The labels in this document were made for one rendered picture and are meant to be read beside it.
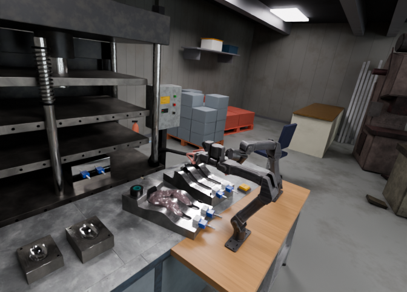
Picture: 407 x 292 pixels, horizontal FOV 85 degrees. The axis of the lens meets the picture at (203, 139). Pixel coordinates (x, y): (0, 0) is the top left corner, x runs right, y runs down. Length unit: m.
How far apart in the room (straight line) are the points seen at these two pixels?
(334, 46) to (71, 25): 7.09
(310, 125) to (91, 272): 4.80
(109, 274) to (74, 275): 0.15
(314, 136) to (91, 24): 4.67
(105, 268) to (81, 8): 1.33
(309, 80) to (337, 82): 0.78
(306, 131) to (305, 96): 2.70
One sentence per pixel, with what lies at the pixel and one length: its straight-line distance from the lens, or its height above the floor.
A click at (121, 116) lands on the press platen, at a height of 1.27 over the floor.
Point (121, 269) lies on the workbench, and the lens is 1.21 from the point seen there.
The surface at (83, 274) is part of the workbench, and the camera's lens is 1.24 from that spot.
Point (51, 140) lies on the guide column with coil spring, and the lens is 1.62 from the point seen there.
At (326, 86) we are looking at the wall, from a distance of 7.78.
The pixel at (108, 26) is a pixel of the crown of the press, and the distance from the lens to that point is 1.61.
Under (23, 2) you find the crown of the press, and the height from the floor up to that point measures 1.89.
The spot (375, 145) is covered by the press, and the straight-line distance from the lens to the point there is 5.26.
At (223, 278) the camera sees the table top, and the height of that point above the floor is 0.80.
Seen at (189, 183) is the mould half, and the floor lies 0.89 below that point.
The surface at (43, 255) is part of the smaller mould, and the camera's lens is 1.31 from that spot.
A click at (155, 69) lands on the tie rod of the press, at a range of 1.84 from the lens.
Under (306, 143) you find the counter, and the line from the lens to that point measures 5.41.
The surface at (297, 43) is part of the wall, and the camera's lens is 8.03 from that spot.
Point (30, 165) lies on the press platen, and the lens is 1.69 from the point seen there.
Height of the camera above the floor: 1.71
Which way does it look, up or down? 19 degrees down
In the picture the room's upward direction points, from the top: 6 degrees clockwise
